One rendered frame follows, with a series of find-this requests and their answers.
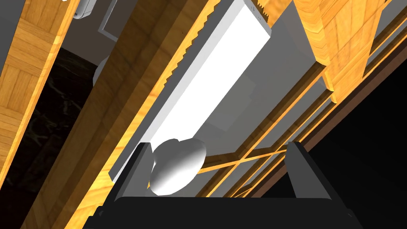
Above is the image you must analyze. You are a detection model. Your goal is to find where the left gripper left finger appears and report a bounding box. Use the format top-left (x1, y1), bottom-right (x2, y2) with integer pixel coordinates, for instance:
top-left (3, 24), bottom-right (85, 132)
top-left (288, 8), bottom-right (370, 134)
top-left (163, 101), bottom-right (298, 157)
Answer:
top-left (114, 142), bottom-right (156, 202)

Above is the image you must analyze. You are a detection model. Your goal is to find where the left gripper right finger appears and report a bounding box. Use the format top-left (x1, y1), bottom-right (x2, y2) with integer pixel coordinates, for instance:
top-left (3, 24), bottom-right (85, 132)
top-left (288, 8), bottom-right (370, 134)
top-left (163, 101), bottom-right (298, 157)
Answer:
top-left (284, 141), bottom-right (333, 200)

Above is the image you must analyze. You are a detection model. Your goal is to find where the white round door knob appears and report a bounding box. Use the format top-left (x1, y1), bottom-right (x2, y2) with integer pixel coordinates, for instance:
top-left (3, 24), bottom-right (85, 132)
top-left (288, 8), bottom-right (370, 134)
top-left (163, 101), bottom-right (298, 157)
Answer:
top-left (149, 138), bottom-right (207, 196)

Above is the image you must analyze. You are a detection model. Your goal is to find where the grey wood-framed door leaf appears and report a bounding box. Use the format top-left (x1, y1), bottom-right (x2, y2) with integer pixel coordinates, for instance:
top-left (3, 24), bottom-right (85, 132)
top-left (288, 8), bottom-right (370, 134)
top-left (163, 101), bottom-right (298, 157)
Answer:
top-left (108, 0), bottom-right (335, 198)

